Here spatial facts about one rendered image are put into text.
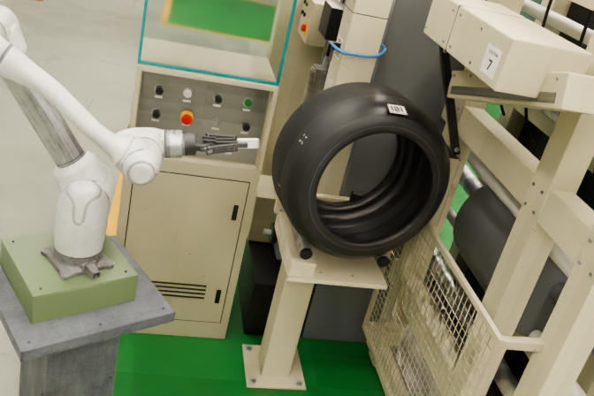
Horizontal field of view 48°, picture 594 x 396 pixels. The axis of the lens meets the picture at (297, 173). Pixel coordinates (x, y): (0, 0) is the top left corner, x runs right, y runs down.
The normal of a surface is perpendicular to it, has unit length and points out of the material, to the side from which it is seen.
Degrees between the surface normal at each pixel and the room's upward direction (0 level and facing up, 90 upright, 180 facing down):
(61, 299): 90
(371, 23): 90
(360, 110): 45
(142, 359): 0
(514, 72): 90
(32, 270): 0
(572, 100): 72
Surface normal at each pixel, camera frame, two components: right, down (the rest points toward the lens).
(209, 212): 0.15, 0.45
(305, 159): -0.45, 0.03
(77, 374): 0.58, 0.46
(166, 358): 0.22, -0.88
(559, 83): -0.96, -0.13
